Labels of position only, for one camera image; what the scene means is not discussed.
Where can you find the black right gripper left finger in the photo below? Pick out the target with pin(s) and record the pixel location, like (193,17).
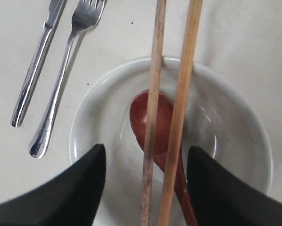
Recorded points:
(70,199)

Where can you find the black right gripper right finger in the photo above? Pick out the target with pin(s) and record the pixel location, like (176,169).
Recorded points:
(219,198)

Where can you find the wooden chopstick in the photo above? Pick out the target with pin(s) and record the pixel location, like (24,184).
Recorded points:
(152,107)
(174,164)

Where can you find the white bowl dark inside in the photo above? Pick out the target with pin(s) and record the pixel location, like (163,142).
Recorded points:
(218,118)

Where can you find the reddish wooden spoon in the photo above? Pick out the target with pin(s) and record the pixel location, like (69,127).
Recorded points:
(138,119)

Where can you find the silver fork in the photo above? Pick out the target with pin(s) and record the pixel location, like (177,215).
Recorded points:
(85,17)

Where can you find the silver table knife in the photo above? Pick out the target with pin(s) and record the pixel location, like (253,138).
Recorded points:
(56,8)

